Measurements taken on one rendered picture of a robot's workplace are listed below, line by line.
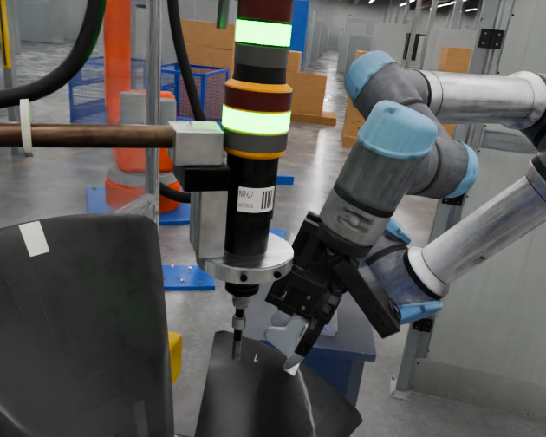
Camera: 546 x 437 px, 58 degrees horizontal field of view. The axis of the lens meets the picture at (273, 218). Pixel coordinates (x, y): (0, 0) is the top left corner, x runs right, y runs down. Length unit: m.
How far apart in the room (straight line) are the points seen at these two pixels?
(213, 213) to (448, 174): 0.35
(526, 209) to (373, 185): 0.46
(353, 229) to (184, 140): 0.29
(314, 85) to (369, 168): 9.01
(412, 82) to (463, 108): 0.11
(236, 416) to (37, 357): 0.25
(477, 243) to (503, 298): 1.45
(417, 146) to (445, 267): 0.50
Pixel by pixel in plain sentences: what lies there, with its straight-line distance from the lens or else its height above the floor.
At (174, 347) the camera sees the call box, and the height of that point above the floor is 1.07.
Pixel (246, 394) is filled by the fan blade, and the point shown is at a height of 1.20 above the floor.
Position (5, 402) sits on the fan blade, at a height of 1.32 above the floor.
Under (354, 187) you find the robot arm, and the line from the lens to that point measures 0.54.
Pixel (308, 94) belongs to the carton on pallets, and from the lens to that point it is 9.54.
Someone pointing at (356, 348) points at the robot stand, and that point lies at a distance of 1.09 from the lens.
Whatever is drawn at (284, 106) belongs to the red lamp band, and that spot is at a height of 1.57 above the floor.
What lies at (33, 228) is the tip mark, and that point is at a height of 1.43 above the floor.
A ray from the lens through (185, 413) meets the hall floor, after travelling 2.37.
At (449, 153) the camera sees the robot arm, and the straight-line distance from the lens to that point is 0.61.
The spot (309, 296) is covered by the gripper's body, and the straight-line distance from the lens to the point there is 0.60.
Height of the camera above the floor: 1.61
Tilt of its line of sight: 21 degrees down
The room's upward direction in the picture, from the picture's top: 6 degrees clockwise
